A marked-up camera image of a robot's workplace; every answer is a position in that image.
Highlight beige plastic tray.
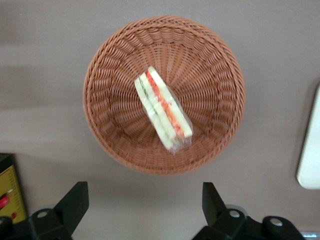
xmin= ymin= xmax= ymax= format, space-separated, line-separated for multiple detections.
xmin=296 ymin=83 xmax=320 ymax=190

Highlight triangle sandwich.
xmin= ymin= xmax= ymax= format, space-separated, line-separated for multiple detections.
xmin=134 ymin=65 xmax=195 ymax=154

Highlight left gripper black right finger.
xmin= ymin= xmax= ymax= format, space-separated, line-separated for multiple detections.
xmin=191 ymin=181 xmax=251 ymax=240

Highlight red round knob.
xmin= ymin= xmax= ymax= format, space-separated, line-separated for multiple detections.
xmin=0 ymin=191 xmax=13 ymax=211

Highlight black steel food warmer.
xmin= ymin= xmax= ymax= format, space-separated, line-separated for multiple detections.
xmin=0 ymin=153 xmax=28 ymax=224

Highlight brown round wicker basket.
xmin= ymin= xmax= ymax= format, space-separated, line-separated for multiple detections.
xmin=82 ymin=15 xmax=247 ymax=176

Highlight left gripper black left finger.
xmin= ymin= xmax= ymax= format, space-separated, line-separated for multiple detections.
xmin=28 ymin=181 xmax=90 ymax=240

